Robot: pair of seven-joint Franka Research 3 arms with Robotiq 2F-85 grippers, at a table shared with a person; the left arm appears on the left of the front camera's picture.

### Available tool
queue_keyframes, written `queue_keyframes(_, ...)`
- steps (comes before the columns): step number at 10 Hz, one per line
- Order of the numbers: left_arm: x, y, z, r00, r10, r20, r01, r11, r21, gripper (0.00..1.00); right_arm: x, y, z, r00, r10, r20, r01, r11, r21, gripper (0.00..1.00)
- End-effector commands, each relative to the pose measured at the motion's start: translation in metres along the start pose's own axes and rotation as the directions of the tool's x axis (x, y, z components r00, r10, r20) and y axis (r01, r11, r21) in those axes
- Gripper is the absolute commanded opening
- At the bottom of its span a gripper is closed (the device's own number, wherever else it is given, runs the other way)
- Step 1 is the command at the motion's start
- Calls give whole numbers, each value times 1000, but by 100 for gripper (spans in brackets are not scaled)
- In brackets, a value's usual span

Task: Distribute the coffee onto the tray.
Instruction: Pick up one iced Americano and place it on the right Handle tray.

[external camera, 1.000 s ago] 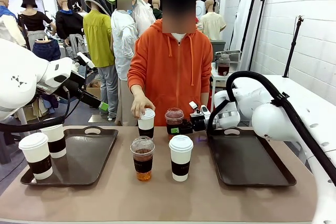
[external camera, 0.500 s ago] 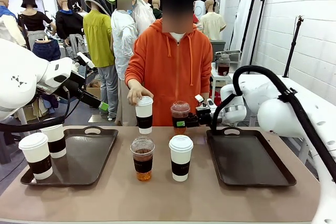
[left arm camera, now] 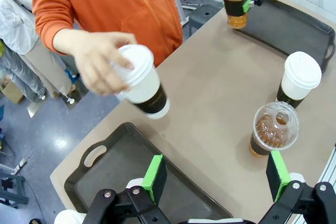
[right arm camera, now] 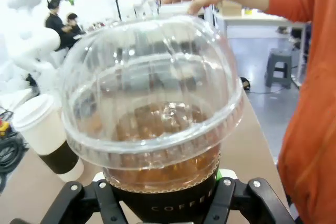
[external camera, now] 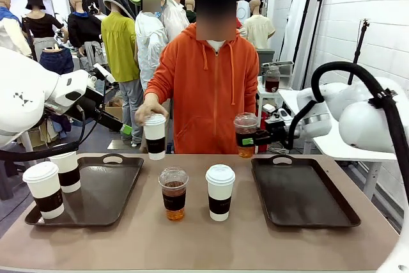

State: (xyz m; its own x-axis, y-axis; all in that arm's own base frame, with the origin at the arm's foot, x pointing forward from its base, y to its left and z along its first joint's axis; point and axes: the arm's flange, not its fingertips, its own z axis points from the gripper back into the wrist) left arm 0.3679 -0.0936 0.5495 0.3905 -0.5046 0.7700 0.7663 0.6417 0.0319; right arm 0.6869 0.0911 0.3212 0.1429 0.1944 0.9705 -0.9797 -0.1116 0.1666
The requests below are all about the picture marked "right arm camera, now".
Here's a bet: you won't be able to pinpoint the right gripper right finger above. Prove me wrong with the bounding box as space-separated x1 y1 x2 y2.
203 169 296 224

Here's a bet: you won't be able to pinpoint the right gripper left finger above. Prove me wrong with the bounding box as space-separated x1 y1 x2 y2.
46 173 124 224

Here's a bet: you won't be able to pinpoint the clear dome lid cup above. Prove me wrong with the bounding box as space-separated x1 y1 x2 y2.
60 14 245 224

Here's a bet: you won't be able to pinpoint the seated person black clothes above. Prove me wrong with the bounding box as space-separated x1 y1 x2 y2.
64 13 87 41
45 0 67 51

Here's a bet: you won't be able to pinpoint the white paper cup black sleeve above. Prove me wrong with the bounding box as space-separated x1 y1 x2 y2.
12 93 85 183

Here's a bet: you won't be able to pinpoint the person in orange hoodie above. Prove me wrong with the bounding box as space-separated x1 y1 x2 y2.
277 11 336 224

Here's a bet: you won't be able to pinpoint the yellow red emergency button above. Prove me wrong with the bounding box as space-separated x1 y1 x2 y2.
0 120 13 138

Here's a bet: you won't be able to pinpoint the small cardboard box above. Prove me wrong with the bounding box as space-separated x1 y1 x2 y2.
217 0 242 16

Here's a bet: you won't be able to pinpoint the grey plastic stool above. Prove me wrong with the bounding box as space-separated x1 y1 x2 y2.
264 48 293 90

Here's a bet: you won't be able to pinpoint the white table grey legs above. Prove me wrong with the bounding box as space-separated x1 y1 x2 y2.
211 8 313 89

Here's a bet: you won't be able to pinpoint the black floor cables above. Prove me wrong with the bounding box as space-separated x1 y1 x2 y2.
0 105 30 175

